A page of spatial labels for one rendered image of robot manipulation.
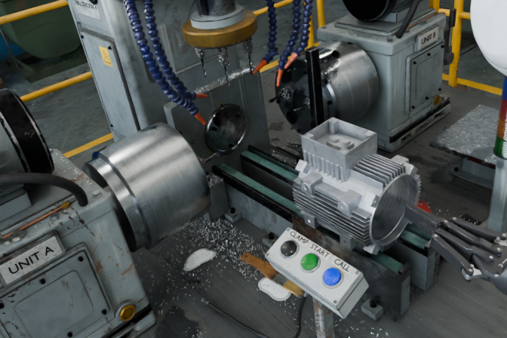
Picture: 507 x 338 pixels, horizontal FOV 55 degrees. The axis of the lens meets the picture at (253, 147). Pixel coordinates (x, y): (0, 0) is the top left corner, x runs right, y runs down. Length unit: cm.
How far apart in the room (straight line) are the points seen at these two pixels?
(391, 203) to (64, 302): 69
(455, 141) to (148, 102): 84
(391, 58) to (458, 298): 67
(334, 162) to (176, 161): 33
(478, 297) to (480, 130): 52
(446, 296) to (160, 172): 67
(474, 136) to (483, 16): 103
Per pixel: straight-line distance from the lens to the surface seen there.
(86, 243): 99
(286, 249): 88
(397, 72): 150
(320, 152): 101
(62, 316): 104
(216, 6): 115
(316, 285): 83
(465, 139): 146
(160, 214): 106
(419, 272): 115
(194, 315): 117
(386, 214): 112
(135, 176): 104
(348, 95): 136
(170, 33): 136
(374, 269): 105
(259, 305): 116
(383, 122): 155
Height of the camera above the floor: 167
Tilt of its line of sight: 31 degrees down
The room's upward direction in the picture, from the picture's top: 9 degrees counter-clockwise
